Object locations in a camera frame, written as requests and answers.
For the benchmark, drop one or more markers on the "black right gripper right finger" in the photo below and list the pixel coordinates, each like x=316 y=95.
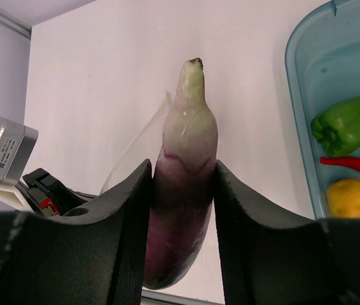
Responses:
x=270 y=255

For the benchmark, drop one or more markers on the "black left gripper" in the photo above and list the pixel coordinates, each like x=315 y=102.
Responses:
x=48 y=196

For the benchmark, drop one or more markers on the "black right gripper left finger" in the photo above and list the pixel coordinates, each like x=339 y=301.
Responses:
x=92 y=255

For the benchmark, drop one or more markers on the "purple white eggplant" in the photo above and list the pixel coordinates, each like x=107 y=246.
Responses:
x=182 y=182

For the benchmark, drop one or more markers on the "clear zip top bag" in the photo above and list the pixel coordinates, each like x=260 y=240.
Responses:
x=146 y=145

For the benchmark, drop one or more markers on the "red chili pepper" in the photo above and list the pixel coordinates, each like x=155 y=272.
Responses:
x=358 y=165

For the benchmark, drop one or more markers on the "yellow lemon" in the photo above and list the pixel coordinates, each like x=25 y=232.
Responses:
x=343 y=198

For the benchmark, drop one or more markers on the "green bell pepper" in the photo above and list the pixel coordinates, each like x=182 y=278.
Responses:
x=337 y=129

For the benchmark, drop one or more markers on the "teal plastic tray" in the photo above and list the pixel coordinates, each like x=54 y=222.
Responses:
x=322 y=61

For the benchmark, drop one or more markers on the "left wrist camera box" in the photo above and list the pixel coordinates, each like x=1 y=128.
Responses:
x=17 y=142

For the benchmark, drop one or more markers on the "left aluminium frame post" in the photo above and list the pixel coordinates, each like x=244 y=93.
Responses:
x=16 y=25

